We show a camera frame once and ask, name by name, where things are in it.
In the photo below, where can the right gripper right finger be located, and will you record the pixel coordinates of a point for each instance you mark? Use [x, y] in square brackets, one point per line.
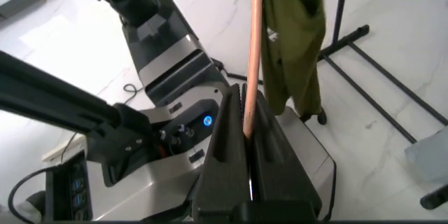
[280, 175]

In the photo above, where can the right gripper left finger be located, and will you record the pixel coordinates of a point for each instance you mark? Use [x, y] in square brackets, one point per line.
[220, 182]

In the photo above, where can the green garment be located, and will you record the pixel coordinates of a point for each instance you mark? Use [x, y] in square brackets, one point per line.
[294, 42]

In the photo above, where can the pink clothes hanger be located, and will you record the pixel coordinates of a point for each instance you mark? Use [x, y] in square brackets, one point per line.
[255, 24]

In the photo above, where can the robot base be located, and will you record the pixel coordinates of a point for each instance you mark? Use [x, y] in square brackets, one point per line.
[157, 63]

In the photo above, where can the black clothes rack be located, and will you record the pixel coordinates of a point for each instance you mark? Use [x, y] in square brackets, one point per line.
[341, 7]

